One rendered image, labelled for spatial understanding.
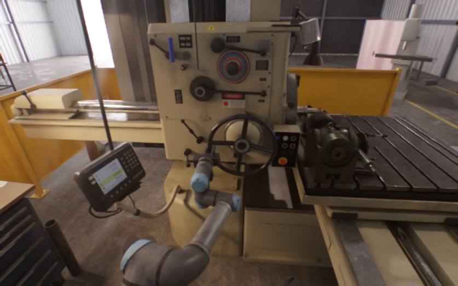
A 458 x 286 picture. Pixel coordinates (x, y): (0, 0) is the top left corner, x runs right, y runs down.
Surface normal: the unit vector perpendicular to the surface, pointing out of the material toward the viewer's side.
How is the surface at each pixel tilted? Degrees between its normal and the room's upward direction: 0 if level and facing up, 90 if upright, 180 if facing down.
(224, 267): 0
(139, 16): 90
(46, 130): 90
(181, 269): 45
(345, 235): 0
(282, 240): 90
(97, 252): 0
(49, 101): 90
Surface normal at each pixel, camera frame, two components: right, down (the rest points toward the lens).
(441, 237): -0.01, -0.88
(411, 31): -0.66, 0.36
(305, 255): -0.09, 0.47
